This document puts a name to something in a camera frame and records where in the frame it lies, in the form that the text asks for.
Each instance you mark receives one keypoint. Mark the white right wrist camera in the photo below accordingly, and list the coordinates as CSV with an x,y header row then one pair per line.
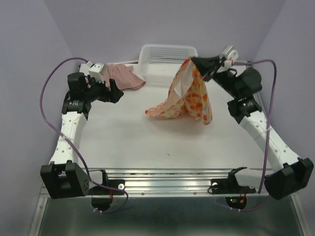
x,y
228,56

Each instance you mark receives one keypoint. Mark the orange floral skirt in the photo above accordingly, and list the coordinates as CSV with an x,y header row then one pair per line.
x,y
187,94

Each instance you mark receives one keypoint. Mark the pink skirt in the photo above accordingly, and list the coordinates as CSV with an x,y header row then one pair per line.
x,y
124,77

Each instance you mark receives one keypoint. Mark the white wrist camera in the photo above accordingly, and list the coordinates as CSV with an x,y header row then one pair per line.
x,y
228,56
97,72

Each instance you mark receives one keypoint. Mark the white plastic basket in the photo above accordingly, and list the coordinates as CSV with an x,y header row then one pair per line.
x,y
159,63

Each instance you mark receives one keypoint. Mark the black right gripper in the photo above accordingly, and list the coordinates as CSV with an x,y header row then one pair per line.
x,y
205,64

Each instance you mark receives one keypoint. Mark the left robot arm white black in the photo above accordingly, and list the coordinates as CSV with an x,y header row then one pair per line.
x,y
67,174

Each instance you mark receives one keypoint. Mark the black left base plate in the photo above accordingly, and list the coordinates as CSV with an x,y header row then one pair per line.
x,y
102,199

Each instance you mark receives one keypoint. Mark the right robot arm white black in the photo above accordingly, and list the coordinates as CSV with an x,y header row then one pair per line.
x,y
284,172

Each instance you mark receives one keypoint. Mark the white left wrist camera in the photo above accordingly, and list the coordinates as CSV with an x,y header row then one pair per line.
x,y
97,72

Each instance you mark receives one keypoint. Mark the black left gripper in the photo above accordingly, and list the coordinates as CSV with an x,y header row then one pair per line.
x,y
112,96

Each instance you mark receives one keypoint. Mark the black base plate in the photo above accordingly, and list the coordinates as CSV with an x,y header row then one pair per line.
x,y
236,194
102,199

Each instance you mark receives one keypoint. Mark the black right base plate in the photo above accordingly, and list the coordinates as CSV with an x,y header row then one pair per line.
x,y
236,194

